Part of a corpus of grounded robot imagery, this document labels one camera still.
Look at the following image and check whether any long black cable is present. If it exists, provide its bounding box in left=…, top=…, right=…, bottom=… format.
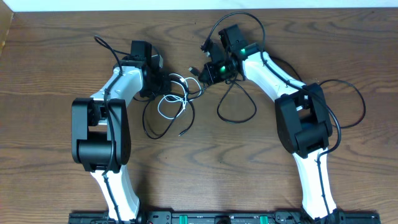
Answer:
left=216, top=55, right=367, bottom=130

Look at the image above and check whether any white cable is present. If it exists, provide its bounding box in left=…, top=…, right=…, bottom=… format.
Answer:
left=157, top=73, right=203, bottom=121

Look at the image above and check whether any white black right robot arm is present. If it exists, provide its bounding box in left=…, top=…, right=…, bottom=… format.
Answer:
left=199, top=40, right=339, bottom=223

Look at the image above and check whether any black mounting rail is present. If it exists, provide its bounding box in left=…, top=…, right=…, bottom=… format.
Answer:
left=68, top=210, right=382, bottom=224

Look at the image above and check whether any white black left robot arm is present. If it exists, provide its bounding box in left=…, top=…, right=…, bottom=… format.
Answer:
left=72, top=55, right=164, bottom=223

